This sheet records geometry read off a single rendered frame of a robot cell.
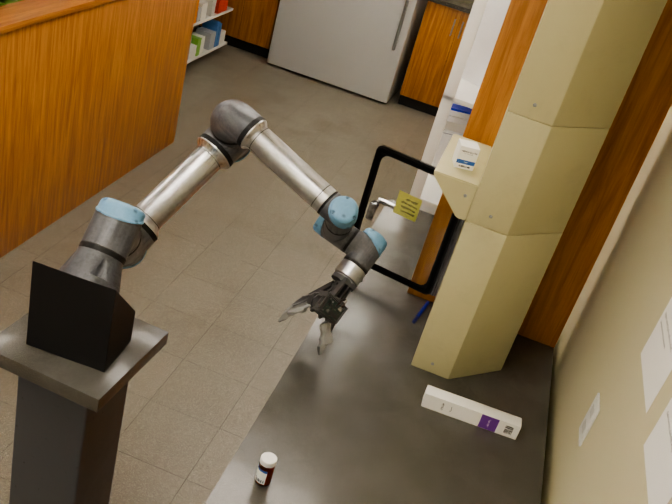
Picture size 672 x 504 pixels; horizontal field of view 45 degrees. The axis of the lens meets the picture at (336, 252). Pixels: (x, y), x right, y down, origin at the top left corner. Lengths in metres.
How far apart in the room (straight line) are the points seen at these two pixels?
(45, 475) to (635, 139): 1.81
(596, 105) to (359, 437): 0.97
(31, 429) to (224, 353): 1.58
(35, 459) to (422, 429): 1.00
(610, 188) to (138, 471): 1.88
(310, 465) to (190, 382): 1.65
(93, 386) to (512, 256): 1.08
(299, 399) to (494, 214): 0.67
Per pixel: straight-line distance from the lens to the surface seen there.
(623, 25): 1.98
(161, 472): 3.11
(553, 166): 2.04
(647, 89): 2.33
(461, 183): 2.03
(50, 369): 2.03
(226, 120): 2.12
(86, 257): 1.99
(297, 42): 7.29
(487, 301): 2.18
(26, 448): 2.30
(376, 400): 2.14
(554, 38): 1.92
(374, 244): 2.16
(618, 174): 2.40
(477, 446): 2.13
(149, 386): 3.44
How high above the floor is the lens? 2.25
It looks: 29 degrees down
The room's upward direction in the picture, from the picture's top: 16 degrees clockwise
